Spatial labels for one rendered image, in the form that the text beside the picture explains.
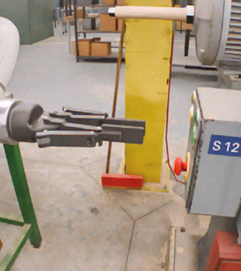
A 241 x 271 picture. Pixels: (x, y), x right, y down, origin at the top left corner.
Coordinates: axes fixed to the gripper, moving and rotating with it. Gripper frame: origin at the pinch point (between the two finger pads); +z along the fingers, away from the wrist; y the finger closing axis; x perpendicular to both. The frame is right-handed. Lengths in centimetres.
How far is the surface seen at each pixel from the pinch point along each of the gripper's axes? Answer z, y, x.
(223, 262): 28, -10, -46
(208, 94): 14.7, -7.8, 4.9
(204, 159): 13.7, 3.1, -2.4
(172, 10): 6.8, -30.5, 18.7
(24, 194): -58, -46, -64
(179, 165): 10.3, -3.3, -8.4
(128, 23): -18, -119, 7
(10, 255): -59, -24, -85
